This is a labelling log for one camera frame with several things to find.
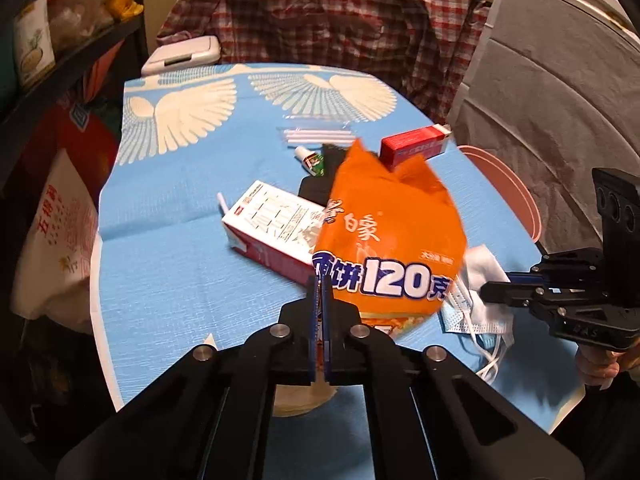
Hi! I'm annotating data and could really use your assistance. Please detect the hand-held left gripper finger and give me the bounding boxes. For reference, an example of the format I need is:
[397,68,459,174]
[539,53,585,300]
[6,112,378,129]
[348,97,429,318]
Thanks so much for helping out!
[55,277,326,480]
[322,277,586,480]

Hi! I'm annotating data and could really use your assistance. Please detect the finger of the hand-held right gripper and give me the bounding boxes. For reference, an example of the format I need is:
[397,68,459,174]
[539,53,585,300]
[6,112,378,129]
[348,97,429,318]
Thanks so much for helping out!
[479,281,551,311]
[505,247,606,288]

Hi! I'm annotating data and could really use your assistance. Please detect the white face mask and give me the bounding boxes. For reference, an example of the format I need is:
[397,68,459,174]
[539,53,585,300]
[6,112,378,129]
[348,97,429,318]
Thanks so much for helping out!
[457,245,516,383]

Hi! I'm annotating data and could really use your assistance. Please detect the blue face mask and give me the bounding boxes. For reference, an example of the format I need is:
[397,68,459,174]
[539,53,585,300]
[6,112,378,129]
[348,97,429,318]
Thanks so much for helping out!
[440,275,513,341]

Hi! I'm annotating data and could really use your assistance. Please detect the white milk carton with straw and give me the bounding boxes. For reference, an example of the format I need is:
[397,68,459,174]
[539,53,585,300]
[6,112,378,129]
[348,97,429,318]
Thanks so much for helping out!
[217,180,331,288]

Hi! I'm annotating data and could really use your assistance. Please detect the orange noodle snack bag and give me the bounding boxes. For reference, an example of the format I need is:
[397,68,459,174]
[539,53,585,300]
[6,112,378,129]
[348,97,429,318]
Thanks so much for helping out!
[311,137,468,341]

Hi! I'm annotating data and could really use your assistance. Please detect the person's right hand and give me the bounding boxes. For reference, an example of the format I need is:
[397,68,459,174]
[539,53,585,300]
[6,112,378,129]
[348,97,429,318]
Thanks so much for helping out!
[575,345,623,391]

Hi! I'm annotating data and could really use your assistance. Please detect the beige round container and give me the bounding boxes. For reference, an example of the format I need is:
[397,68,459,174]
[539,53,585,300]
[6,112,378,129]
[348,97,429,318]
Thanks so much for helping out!
[272,382,341,418]

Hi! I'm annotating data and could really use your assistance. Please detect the pink round stool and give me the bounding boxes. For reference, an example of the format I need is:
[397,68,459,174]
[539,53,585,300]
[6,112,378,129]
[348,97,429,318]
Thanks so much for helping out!
[457,145,543,243]

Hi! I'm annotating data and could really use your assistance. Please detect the black pouch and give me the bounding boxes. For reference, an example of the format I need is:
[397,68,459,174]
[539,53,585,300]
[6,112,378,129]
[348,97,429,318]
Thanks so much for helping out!
[297,142,351,206]

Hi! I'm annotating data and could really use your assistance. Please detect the grey cloth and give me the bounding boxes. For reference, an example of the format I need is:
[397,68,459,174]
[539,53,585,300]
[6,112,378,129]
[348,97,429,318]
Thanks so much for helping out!
[447,0,640,261]

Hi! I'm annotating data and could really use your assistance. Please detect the small green toothpaste tube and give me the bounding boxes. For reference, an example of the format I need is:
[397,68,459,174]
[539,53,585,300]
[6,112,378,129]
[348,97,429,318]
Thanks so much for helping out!
[295,145,331,178]

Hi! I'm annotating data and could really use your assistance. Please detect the red toothpaste box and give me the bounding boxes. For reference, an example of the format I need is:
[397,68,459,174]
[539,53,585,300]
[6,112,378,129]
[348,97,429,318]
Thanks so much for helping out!
[380,124,453,170]

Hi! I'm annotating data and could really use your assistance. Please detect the clear packet of white straws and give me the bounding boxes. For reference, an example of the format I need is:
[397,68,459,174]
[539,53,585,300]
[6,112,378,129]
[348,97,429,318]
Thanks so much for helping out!
[277,112,357,153]

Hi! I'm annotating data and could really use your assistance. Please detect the blue printed tablecloth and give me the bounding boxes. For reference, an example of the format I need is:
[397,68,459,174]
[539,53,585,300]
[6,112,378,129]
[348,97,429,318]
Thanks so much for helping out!
[90,62,586,436]

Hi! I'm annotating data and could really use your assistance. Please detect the white plastic bag red print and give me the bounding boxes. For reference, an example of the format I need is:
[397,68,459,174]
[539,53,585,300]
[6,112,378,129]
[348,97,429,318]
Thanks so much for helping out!
[10,147,103,333]

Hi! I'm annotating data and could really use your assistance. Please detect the white wet wipes box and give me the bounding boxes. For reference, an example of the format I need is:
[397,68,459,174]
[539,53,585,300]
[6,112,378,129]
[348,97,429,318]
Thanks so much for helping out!
[141,35,222,78]

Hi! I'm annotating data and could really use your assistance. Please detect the red plaid shirt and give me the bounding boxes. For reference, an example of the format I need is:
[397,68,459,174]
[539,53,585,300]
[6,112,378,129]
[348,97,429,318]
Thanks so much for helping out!
[156,0,498,126]

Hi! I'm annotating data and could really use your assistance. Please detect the black shelf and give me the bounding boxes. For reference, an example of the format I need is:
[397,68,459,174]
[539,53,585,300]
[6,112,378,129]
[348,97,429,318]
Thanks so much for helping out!
[0,0,146,128]

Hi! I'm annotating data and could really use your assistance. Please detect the yellow crumpled bag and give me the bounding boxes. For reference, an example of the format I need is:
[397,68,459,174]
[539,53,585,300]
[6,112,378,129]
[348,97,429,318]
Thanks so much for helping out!
[107,0,144,22]

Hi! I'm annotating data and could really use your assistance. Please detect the clear plastic bags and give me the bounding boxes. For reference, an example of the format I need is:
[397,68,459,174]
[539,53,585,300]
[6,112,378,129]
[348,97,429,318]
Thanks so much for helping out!
[47,0,117,53]

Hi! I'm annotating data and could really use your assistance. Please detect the labelled food bag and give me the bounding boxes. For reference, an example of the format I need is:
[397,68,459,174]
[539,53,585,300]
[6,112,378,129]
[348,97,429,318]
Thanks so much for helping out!
[12,0,57,92]

